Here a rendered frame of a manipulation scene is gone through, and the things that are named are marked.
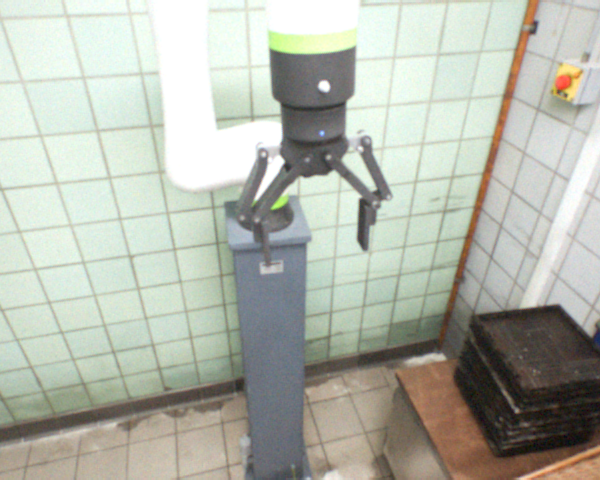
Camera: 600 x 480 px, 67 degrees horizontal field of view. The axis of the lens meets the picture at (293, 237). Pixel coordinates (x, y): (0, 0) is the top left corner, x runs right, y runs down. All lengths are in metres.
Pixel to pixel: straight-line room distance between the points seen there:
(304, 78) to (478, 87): 1.32
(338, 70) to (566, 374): 1.11
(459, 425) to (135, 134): 1.31
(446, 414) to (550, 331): 0.40
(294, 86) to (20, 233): 1.33
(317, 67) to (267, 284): 0.81
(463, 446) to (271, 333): 0.65
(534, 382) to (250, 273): 0.77
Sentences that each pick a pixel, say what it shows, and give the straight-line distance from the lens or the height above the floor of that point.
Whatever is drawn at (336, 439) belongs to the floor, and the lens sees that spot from 2.15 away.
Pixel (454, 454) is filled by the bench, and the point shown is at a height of 0.58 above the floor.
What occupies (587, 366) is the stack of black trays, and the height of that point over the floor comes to 0.87.
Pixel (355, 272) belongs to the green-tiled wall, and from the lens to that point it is 1.93.
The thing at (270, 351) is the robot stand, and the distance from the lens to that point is 1.39.
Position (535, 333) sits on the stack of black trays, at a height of 0.87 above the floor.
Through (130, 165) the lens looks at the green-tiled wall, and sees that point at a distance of 1.52.
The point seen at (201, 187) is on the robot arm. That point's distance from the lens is 1.02.
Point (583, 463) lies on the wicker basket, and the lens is 1.44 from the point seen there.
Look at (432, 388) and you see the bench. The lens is 1.63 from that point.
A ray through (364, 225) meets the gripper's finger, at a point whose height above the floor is 1.50.
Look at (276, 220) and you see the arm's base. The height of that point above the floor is 1.23.
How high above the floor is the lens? 1.84
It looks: 35 degrees down
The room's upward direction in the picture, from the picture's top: straight up
